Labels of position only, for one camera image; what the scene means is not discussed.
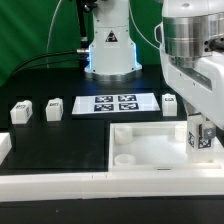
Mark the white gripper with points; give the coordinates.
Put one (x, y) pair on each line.
(202, 88)

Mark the white square tabletop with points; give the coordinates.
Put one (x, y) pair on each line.
(155, 146)

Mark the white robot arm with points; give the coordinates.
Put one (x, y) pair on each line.
(191, 47)

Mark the white U-shaped fence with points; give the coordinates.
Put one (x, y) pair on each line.
(111, 185)

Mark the white marker plate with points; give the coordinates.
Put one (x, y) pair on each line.
(115, 103)

